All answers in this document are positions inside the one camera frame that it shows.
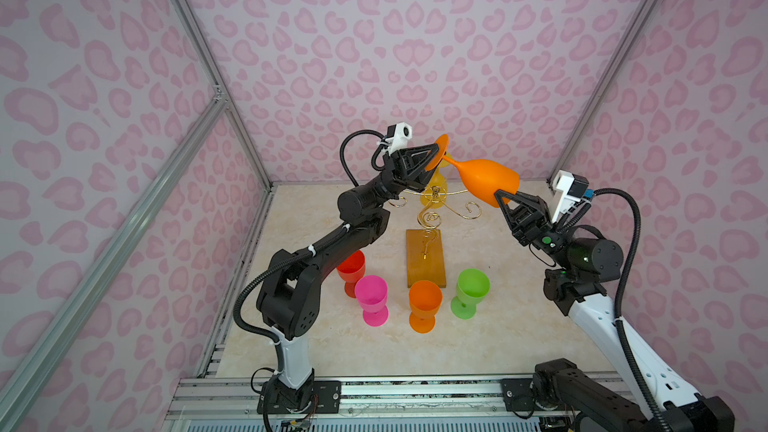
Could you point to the aluminium floor edge rail left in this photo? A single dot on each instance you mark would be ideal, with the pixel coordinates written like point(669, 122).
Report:
point(215, 345)

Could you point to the aluminium corner frame post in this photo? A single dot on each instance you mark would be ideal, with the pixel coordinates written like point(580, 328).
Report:
point(201, 46)
point(628, 40)

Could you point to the red wine glass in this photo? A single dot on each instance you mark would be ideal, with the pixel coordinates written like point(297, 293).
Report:
point(351, 271)

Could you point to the amber wooden rack base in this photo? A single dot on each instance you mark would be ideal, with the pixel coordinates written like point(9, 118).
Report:
point(425, 257)

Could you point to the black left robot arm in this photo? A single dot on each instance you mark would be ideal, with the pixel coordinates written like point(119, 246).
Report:
point(290, 295)

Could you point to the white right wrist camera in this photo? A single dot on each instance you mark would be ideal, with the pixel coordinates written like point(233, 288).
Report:
point(568, 191)

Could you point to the aluminium corner frame post left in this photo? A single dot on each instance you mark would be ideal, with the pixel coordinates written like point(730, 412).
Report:
point(201, 46)

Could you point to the pink wine glass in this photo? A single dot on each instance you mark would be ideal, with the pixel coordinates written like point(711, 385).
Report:
point(372, 295)

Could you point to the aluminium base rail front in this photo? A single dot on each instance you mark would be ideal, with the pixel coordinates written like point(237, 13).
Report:
point(386, 403)

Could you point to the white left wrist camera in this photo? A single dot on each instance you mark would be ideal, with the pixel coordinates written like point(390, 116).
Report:
point(397, 137)

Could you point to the yellow wine glass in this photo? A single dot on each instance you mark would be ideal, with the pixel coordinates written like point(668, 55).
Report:
point(435, 194)

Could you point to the green wine glass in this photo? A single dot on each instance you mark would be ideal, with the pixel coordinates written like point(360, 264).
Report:
point(473, 285)

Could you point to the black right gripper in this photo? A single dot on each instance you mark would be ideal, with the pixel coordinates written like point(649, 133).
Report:
point(536, 229)

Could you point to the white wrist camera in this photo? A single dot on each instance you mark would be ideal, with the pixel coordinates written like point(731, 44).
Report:
point(397, 137)
point(568, 191)

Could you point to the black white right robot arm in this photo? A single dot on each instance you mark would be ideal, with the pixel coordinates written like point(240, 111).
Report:
point(587, 282)

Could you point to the orange wine glass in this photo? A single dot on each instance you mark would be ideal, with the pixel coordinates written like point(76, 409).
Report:
point(482, 178)
point(425, 299)

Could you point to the aluminium corner frame post right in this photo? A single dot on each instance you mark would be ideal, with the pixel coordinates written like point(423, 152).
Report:
point(628, 40)

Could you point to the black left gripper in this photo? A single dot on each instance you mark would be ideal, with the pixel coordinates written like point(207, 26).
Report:
point(398, 175)

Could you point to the aluminium diagonal frame bar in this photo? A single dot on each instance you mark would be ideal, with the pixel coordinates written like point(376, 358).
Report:
point(39, 365)

